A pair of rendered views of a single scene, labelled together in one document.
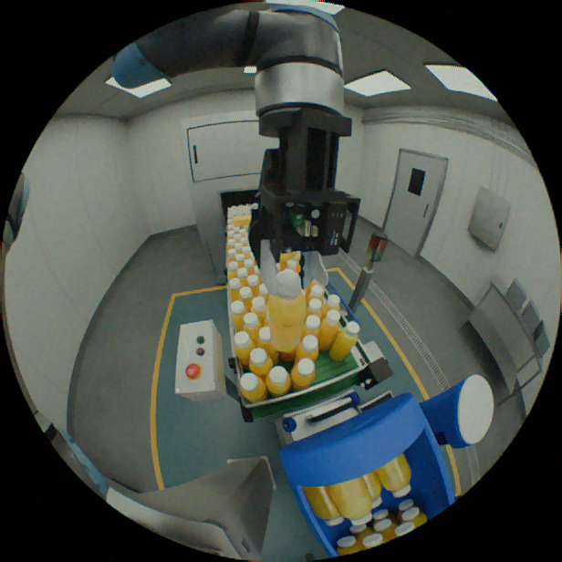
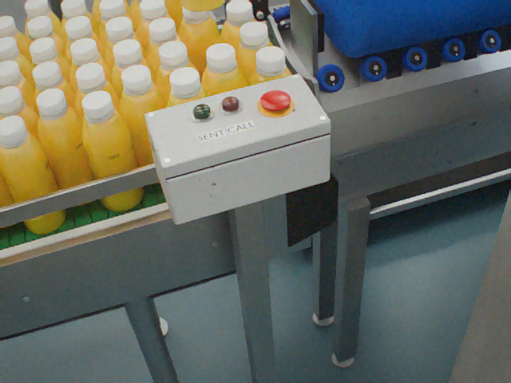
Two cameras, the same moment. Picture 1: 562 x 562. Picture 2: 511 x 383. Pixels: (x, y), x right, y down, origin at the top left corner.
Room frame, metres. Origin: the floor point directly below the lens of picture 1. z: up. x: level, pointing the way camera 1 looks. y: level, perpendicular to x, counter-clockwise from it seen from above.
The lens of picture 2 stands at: (0.12, 0.84, 1.62)
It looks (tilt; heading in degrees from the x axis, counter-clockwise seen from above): 46 degrees down; 271
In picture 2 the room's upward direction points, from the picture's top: 5 degrees counter-clockwise
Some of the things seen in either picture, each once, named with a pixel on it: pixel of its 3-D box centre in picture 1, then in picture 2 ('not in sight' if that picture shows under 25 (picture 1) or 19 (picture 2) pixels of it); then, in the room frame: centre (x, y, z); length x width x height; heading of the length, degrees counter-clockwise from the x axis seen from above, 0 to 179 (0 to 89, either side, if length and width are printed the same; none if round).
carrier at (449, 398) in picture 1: (411, 430); not in sight; (-0.16, -0.67, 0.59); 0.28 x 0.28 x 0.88
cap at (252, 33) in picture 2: (277, 375); (254, 33); (0.12, 0.01, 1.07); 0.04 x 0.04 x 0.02
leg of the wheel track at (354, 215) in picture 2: not in sight; (348, 292); (-0.05, -0.07, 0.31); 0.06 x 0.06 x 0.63; 16
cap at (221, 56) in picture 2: (258, 356); (220, 56); (0.17, 0.06, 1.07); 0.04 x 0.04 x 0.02
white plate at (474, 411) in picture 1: (477, 408); not in sight; (-0.16, -0.67, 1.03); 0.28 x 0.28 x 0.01
